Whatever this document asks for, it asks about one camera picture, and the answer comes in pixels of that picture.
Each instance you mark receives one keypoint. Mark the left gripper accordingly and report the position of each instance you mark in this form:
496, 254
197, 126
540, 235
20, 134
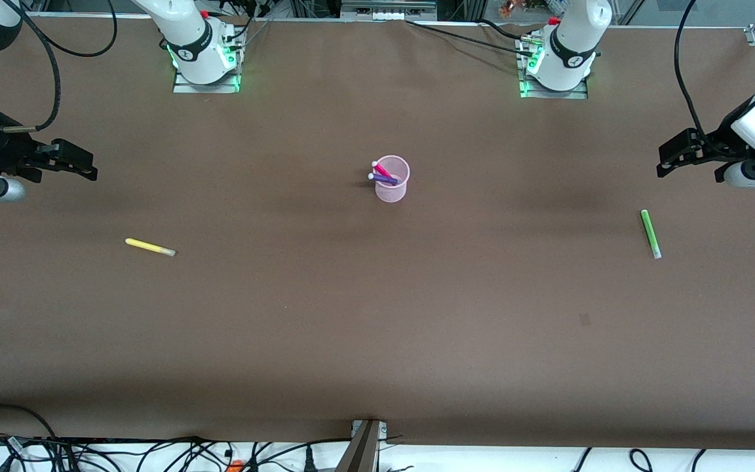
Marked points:
716, 145

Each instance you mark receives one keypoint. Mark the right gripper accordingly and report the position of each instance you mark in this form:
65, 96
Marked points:
5, 150

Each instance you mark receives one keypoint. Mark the purple highlighter pen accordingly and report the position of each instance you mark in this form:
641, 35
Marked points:
385, 178

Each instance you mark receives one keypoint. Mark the pink highlighter pen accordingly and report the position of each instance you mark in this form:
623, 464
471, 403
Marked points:
383, 170

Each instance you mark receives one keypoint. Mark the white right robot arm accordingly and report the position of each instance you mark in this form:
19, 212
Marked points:
187, 33

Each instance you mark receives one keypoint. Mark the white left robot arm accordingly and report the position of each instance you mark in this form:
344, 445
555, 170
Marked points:
571, 39

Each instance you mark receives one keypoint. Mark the green highlighter pen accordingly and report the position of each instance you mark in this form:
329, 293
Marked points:
650, 234

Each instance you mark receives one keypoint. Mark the yellow highlighter pen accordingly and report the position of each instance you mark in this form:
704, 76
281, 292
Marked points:
148, 246

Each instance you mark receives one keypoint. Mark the copper coloured object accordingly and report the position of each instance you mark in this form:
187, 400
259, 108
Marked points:
508, 8

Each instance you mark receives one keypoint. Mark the pink plastic cup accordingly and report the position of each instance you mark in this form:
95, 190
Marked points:
392, 193

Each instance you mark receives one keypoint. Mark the metal box behind table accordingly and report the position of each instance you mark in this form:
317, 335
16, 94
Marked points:
387, 10

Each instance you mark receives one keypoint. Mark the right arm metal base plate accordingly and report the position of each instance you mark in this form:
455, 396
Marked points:
187, 87

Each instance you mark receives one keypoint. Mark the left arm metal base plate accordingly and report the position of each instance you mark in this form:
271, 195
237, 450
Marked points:
548, 95

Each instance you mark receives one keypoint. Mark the metal table clamp bracket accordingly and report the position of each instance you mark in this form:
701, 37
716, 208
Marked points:
366, 446

